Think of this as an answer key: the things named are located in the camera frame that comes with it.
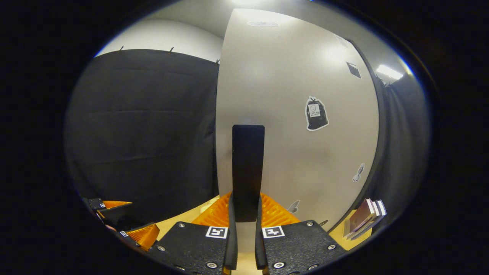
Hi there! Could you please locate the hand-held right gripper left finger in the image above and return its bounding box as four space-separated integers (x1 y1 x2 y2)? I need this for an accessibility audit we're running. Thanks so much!
147 191 238 275

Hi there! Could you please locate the white cabinet door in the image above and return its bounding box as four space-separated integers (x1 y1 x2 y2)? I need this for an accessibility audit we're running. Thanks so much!
215 8 380 233

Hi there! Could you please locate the black door handle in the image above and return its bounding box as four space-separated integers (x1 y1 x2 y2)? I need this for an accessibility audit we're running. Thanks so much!
232 125 265 223

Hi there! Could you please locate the ceiling light panel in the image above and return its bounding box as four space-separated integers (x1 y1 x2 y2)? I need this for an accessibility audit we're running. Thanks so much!
376 64 404 81

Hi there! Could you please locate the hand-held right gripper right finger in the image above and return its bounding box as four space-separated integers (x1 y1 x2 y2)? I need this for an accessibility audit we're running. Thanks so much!
255 193 346 275

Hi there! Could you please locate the black backdrop cloth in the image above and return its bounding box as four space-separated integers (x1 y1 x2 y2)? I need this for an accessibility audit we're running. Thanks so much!
65 49 431 230

